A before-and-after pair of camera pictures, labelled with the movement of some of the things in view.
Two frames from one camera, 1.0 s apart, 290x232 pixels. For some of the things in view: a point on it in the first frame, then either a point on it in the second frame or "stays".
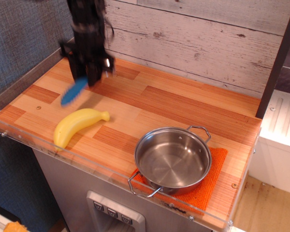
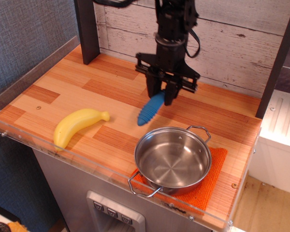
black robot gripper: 88,54 -> 167,73
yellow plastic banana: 74,121 stays
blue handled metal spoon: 76,87 -> 151,108
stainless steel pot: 174,159 stays
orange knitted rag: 197,200 stays
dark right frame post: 279,61 stays
